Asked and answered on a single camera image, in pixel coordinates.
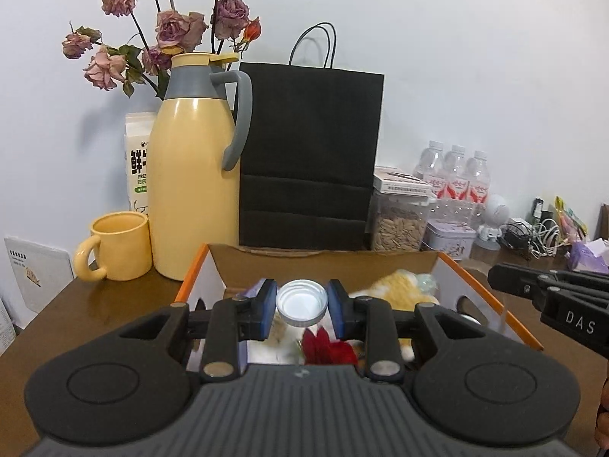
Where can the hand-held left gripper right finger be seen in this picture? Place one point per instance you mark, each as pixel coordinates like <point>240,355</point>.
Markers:
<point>338,309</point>

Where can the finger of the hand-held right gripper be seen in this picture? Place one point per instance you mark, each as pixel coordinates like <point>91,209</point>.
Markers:
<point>511,283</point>
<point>571,278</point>

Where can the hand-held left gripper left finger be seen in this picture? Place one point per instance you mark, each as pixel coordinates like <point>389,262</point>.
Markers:
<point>267,309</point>

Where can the purple cloth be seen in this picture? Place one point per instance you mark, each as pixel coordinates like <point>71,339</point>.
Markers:
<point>250,289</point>

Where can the white bottle cap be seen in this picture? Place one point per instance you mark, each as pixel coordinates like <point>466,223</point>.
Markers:
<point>301,302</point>

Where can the red cardboard box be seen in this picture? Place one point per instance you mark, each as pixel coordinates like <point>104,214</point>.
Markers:
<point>333,262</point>

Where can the yellow white plush toy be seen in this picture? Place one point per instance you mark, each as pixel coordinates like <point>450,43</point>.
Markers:
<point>404,290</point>

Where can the person's right hand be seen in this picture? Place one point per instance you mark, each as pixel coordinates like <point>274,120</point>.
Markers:
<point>603,419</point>

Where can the purple tissue pack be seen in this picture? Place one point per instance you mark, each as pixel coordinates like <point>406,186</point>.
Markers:
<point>587,257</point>

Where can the red artificial flower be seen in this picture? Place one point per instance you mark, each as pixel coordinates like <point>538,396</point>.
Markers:
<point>328,350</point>

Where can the colourful snack packets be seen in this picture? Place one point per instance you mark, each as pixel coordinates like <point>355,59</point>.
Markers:
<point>571,219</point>

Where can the white robot figure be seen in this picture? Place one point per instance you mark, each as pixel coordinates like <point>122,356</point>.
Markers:
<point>495,214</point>

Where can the pale printed tin box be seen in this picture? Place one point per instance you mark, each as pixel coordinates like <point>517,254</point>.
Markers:
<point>449,243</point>

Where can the black charger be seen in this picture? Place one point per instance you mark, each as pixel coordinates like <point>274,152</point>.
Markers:
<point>539,209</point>

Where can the pale green bubble wrap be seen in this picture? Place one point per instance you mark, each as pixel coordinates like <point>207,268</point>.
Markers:
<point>427,283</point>

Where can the clear seed container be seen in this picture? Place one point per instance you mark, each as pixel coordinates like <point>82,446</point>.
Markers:
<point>397,228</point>

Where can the clear water bottle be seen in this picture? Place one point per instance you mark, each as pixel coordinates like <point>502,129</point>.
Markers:
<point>428,164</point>
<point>453,171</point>
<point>477,181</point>

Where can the yellow thermos jug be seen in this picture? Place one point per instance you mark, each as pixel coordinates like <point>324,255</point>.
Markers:
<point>190,176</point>

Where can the yellow mug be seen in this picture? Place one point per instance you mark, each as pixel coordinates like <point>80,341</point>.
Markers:
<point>123,247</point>

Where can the black paper bag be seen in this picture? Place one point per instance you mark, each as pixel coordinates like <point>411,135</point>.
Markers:
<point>309,152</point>

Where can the white milk carton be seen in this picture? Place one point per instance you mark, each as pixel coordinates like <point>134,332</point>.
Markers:
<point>138,166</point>

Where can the white booklet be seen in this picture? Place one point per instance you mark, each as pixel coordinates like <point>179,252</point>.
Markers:
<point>38,271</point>

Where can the dried rose bouquet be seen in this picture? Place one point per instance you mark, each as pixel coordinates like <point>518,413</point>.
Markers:
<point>178,28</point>

